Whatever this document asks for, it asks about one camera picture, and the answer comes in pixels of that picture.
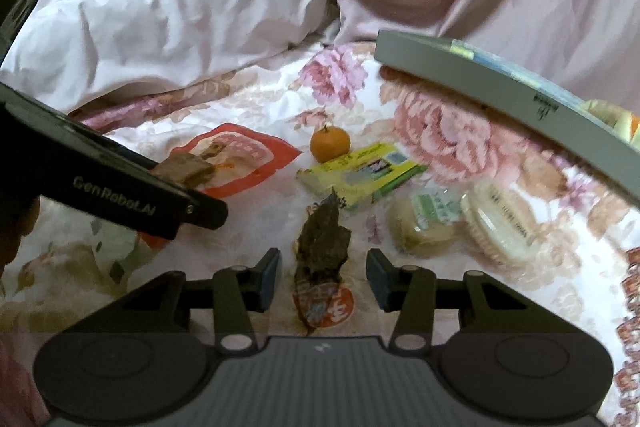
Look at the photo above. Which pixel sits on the green label cake packet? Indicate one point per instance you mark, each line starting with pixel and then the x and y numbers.
pixel 420 227

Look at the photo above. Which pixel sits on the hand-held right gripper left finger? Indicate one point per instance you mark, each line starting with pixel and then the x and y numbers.
pixel 270 279

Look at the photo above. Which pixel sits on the dark snack clear packet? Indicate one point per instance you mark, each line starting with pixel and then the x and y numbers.
pixel 322 242

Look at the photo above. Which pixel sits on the small orange tangerine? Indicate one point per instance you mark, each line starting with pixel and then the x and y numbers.
pixel 330 144

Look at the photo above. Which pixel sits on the floral bedsheet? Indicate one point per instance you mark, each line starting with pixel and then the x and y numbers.
pixel 240 244

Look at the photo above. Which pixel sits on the red snack packet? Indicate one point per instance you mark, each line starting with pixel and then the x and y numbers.
pixel 250 152

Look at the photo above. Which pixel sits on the round crackers clear packet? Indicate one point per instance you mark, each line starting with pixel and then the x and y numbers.
pixel 500 222

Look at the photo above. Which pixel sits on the person's left hand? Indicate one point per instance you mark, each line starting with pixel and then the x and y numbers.
pixel 15 227

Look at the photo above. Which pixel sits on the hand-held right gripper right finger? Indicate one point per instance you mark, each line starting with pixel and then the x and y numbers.
pixel 377 281

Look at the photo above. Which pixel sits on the pale pink quilt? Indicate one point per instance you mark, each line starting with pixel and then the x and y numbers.
pixel 175 17

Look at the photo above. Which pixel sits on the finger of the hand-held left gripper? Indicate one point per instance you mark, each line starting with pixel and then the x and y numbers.
pixel 207 212

